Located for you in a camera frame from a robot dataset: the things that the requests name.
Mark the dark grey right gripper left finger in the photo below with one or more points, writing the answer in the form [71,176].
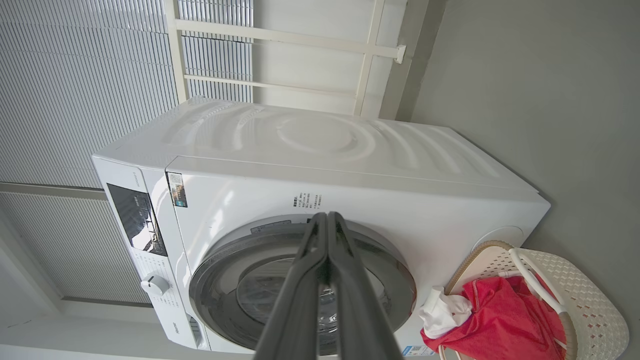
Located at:
[295,310]

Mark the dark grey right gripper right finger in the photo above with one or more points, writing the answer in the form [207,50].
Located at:
[357,310]

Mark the black round glass washer door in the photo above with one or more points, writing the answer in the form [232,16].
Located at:
[235,290]

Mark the red and white garment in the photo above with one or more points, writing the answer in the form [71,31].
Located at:
[500,320]

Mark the white washer control knob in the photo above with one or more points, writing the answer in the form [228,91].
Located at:
[155,285]

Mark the white front-load washing machine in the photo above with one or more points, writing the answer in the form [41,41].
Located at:
[325,155]

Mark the black washer control display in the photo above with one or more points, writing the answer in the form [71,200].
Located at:
[132,220]

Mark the cream laundry basket brown rim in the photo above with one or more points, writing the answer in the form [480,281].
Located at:
[590,310]

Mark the blue energy label sticker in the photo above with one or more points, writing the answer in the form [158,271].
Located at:
[417,351]

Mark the round drain filter cover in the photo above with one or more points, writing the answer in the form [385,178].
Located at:
[500,237]

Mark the dark rectangular promo sticker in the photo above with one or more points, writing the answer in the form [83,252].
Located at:
[177,190]

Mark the white slatted window blind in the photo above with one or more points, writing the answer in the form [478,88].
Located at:
[75,90]
[60,245]

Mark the white metal railing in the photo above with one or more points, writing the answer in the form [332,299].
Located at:
[300,39]

